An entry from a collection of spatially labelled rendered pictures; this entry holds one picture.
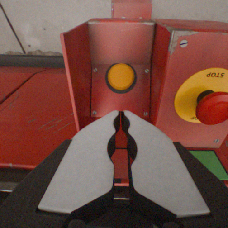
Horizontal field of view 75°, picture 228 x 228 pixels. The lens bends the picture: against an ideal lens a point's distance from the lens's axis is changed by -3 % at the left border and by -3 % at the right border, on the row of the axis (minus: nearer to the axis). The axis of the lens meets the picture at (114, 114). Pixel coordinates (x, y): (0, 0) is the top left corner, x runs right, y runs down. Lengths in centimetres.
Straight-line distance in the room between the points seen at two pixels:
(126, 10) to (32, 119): 61
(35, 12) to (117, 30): 84
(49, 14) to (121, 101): 83
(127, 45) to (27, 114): 35
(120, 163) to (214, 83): 15
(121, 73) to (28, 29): 89
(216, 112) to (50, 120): 38
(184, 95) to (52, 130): 31
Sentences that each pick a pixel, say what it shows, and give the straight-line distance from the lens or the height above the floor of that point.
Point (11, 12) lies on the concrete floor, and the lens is 110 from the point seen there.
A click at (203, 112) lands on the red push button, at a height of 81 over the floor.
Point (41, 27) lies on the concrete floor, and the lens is 104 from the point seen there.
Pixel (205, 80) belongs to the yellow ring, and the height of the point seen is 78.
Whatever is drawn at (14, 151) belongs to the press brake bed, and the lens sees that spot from 39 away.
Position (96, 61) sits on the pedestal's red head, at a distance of 24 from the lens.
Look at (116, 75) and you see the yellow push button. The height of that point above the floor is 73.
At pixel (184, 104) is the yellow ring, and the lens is 20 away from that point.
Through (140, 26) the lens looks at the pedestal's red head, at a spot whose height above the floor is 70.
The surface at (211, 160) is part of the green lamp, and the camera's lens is 25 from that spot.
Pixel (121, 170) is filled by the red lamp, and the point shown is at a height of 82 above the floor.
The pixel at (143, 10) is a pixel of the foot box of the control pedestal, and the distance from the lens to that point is 82.
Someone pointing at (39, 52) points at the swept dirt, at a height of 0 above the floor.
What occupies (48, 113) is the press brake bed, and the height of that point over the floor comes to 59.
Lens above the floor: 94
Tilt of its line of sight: 54 degrees down
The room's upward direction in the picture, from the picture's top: 177 degrees counter-clockwise
